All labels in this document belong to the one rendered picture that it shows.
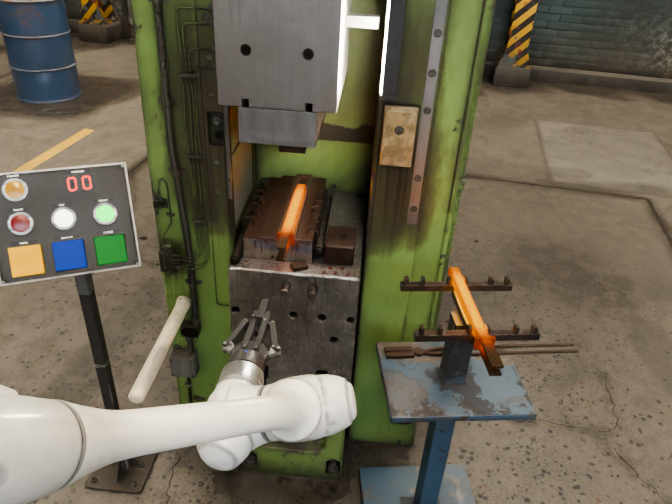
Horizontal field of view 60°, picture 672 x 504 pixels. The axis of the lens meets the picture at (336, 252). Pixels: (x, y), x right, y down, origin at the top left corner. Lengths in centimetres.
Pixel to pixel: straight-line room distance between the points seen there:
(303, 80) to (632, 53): 646
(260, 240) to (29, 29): 459
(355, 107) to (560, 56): 573
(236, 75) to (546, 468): 183
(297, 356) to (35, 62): 471
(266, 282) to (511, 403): 76
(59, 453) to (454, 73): 129
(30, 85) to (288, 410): 546
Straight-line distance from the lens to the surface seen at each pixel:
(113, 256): 163
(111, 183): 165
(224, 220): 184
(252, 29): 147
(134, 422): 82
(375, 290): 190
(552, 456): 256
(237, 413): 89
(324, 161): 206
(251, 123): 153
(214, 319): 207
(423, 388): 168
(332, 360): 183
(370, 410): 227
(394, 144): 164
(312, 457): 219
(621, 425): 280
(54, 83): 614
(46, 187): 166
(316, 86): 147
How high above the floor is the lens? 184
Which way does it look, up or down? 32 degrees down
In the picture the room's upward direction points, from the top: 3 degrees clockwise
